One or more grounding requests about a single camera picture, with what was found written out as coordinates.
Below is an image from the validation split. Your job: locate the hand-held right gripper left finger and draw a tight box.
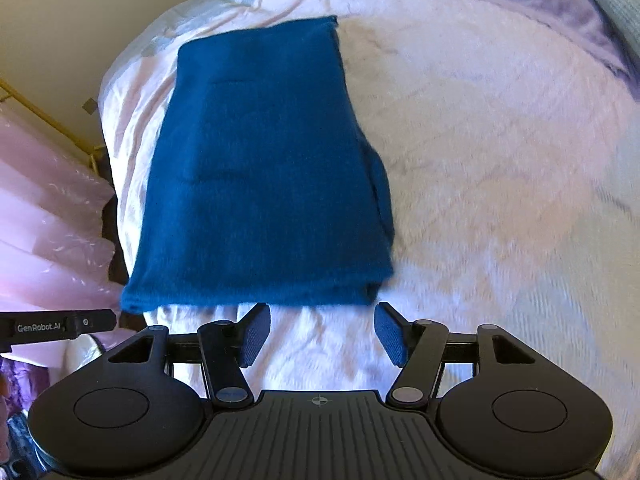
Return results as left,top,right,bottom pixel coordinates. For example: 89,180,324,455
107,302,272,406

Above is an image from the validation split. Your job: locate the grey checked pillow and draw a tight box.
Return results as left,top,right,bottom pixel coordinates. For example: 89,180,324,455
564,0,640,61

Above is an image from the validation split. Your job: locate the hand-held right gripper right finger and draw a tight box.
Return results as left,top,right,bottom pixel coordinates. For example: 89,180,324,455
374,302,538,407

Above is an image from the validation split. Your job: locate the pink sheer curtain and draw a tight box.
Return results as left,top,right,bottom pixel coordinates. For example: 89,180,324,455
0,105,121,316

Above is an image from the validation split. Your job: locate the blue knit sweater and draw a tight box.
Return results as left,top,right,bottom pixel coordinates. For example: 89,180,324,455
120,15,398,316

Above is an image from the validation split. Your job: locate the gold metal rail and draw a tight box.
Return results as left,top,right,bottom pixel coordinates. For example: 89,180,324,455
0,77,108,171

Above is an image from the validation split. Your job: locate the pale pink bedspread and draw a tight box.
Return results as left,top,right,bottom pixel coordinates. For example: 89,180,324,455
97,0,640,476

